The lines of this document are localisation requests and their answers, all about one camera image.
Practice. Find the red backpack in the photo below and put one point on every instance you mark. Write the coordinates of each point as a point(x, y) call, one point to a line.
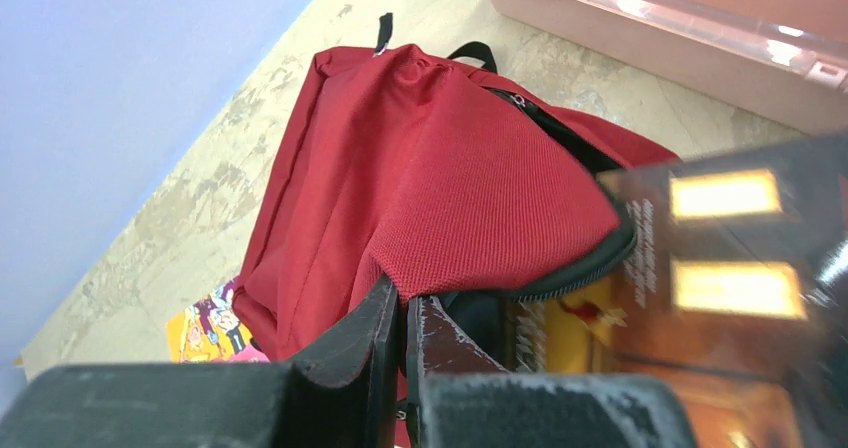
point(440, 175)

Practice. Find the dark orange paperback book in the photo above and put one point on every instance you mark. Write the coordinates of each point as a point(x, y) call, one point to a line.
point(735, 294)

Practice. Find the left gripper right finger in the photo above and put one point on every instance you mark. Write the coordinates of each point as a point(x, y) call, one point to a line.
point(459, 396)

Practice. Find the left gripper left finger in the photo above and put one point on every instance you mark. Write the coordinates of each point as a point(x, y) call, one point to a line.
point(339, 391)

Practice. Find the pink plastic storage box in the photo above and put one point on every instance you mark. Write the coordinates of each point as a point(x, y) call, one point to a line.
point(784, 60)

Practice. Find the purple Roald Dahl book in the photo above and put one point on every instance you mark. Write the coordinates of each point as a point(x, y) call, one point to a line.
point(210, 331)

